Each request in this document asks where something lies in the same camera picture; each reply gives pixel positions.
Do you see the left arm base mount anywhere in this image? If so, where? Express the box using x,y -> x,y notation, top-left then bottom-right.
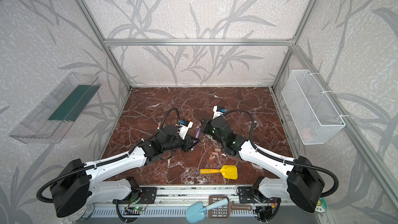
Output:
125,187 -> 157,204

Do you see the light blue toy shovel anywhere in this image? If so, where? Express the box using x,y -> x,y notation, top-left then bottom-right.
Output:
185,198 -> 229,224

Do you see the clear plastic wall shelf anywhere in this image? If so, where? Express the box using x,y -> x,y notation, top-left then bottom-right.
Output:
9,72 -> 101,144

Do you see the aluminium front rail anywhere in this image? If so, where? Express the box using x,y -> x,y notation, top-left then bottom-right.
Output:
58,184 -> 327,219

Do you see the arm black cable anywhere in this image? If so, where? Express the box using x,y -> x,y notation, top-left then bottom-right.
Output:
223,108 -> 340,199
36,107 -> 181,204

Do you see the metal tin can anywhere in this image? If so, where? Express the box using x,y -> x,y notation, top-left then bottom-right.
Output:
67,204 -> 94,222

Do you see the brown toy rake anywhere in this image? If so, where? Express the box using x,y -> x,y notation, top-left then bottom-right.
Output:
208,195 -> 252,218

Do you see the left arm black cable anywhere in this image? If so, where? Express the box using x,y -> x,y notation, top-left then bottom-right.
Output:
36,107 -> 181,204

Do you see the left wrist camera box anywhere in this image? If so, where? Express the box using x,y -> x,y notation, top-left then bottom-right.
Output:
178,119 -> 193,140

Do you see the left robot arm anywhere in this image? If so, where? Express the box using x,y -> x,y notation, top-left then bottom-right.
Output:
36,125 -> 200,218

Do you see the small circuit board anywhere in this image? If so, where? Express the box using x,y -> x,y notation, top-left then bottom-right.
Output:
123,206 -> 145,216

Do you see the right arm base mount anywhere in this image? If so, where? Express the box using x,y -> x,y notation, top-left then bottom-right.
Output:
236,186 -> 279,204

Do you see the tape roll green label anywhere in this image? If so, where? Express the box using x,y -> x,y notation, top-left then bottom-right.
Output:
315,198 -> 328,214

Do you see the white wire basket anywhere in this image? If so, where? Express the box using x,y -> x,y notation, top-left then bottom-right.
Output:
282,69 -> 346,145

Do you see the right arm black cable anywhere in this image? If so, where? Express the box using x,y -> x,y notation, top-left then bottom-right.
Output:
223,108 -> 340,199

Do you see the yellow toy shovel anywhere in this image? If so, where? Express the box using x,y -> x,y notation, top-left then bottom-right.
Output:
200,165 -> 238,180

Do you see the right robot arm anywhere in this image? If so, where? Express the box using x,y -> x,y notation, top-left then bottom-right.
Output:
201,116 -> 339,213

